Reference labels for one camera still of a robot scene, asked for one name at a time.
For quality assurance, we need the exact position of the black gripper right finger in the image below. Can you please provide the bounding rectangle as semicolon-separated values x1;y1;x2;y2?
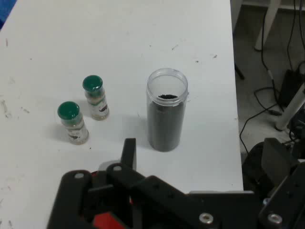
242;137;305;229

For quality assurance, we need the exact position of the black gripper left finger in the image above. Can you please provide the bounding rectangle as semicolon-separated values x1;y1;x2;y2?
47;137;220;229

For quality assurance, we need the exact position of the clear jar with black seeds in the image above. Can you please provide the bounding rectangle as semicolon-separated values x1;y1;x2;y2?
146;68;191;153

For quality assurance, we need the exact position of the white slanted pole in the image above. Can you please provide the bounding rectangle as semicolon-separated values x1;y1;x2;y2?
253;0;285;51
275;82;305;131

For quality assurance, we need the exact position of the green-capped spice bottle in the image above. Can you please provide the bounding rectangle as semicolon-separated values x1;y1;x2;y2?
82;74;111;121
57;101;90;146

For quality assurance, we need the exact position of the thin black cable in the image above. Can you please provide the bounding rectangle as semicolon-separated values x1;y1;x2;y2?
286;0;299;72

